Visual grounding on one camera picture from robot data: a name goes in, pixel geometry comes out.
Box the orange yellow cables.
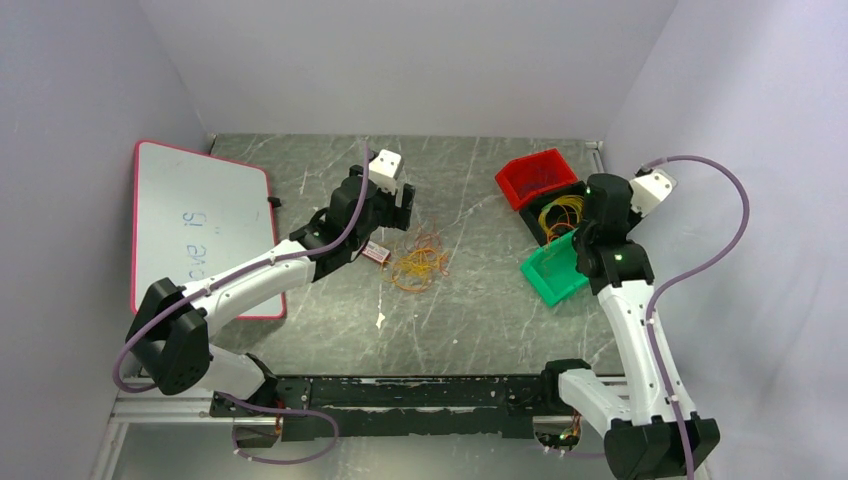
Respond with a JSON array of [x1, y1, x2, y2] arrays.
[[380, 221, 453, 296]]

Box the purple cable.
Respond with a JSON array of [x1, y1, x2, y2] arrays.
[[513, 162, 564, 197]]

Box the bright orange cable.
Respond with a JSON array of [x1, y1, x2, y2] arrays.
[[539, 205, 584, 273]]

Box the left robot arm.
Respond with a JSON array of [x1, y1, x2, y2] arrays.
[[120, 167, 416, 416]]

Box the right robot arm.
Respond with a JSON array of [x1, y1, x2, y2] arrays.
[[539, 169, 720, 479]]

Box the small red white box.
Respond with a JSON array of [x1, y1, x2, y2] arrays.
[[361, 241, 391, 265]]

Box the red plastic bin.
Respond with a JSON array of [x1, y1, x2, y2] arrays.
[[494, 149, 578, 211]]

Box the black plastic bin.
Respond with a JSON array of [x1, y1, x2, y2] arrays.
[[519, 182, 586, 246]]

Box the green plastic bin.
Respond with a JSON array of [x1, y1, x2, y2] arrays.
[[520, 232, 589, 307]]

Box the white board pink rim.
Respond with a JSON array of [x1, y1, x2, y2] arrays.
[[130, 140, 278, 310]]

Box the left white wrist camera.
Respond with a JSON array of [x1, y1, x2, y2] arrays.
[[368, 149, 404, 196]]

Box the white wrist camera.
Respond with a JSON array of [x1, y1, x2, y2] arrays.
[[368, 149, 404, 196], [629, 168, 677, 218]]

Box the yellow cable coil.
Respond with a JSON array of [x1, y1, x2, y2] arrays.
[[537, 195, 586, 243]]

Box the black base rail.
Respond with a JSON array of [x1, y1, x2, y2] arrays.
[[209, 373, 576, 442]]

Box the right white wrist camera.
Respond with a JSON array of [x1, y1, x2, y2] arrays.
[[629, 168, 677, 218]]

